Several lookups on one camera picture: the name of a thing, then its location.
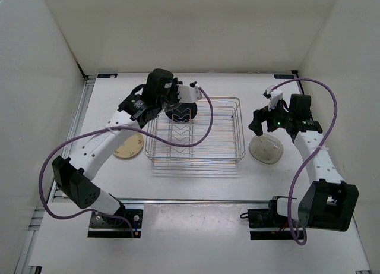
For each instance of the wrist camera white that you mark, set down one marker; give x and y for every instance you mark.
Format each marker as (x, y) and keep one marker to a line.
(274, 95)
(190, 93)

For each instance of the black round plate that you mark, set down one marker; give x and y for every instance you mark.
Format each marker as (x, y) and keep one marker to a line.
(184, 113)

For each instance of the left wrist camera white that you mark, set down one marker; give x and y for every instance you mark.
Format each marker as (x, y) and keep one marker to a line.
(190, 93)

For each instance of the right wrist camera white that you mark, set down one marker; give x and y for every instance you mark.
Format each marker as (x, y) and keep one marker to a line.
(274, 95)

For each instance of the left blue corner label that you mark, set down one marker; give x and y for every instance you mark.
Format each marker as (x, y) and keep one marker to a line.
(107, 75)

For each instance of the beige ceramic plate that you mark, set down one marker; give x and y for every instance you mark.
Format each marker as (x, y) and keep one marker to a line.
(130, 148)

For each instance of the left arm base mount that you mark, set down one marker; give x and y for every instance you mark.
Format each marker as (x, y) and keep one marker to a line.
(106, 227)

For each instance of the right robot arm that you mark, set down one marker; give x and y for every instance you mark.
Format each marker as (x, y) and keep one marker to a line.
(329, 202)

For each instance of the right blue corner label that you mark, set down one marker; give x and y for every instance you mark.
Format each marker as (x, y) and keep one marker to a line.
(284, 76)

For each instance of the blue corner label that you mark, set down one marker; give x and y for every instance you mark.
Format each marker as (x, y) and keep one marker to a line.
(107, 75)
(284, 76)

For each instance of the wire dish rack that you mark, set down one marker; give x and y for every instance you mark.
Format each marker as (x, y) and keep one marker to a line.
(208, 137)

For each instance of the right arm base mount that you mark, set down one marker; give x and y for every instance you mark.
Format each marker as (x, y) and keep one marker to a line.
(266, 224)

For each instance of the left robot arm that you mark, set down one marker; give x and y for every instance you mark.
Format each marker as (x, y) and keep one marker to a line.
(74, 174)

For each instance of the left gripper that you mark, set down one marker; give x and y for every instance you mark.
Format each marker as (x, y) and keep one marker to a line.
(174, 87)

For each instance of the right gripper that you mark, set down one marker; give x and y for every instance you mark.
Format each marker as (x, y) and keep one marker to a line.
(262, 115)

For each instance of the clear glass plate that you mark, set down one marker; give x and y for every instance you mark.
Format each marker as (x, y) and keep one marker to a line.
(266, 149)
(173, 106)

